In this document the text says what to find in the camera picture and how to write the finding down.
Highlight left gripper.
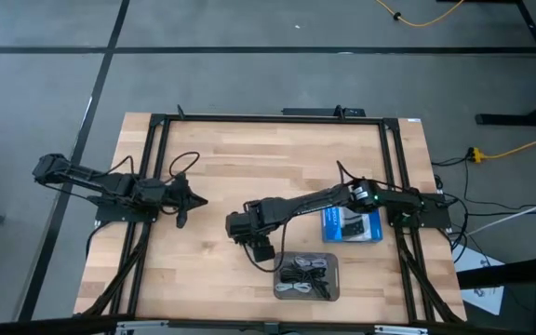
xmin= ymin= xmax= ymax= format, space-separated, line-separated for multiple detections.
xmin=166 ymin=171 xmax=209 ymax=230

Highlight small black cable coil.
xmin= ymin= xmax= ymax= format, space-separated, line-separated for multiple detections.
xmin=278 ymin=265 xmax=309 ymax=282

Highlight white USB cable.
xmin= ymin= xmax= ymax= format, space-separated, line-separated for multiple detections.
xmin=291 ymin=254 xmax=329 ymax=270
xmin=274 ymin=280 xmax=314 ymax=295

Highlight long black USB-C cable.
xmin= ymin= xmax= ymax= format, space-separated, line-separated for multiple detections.
xmin=290 ymin=272 xmax=333 ymax=301

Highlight blue product box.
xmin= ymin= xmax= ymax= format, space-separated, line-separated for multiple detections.
xmin=320 ymin=206 xmax=384 ymax=245

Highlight black bar behind table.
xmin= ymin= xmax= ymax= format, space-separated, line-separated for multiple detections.
xmin=281 ymin=106 xmax=368 ymax=118

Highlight white paper sheet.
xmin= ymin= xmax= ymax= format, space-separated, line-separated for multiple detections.
xmin=452 ymin=245 xmax=507 ymax=317

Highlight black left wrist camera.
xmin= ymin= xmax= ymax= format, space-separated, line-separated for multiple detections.
xmin=167 ymin=185 xmax=189 ymax=208

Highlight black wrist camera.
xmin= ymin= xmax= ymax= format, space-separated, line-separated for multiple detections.
xmin=252 ymin=235 xmax=277 ymax=263
xmin=167 ymin=185 xmax=189 ymax=208

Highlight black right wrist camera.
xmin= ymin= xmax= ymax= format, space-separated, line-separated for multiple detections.
xmin=252 ymin=235 xmax=277 ymax=263

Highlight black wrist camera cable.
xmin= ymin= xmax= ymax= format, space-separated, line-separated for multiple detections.
xmin=241 ymin=216 xmax=292 ymax=275

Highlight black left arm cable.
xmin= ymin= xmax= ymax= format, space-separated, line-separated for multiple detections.
xmin=167 ymin=150 xmax=202 ymax=185

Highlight black aluminium table frame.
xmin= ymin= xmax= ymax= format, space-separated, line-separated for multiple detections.
xmin=73 ymin=111 xmax=468 ymax=335

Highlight silver aluminium bracket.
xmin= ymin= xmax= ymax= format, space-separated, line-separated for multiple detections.
xmin=373 ymin=324 xmax=430 ymax=335

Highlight black floor cables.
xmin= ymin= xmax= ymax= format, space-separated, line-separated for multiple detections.
xmin=430 ymin=156 xmax=536 ymax=264

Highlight yellow extension cord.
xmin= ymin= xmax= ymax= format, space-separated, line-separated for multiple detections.
xmin=373 ymin=0 xmax=465 ymax=28

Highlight white floor cable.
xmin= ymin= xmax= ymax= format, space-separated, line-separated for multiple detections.
xmin=466 ymin=192 xmax=536 ymax=236

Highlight yellow cord with plug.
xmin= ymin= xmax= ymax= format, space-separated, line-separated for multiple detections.
xmin=466 ymin=128 xmax=536 ymax=165

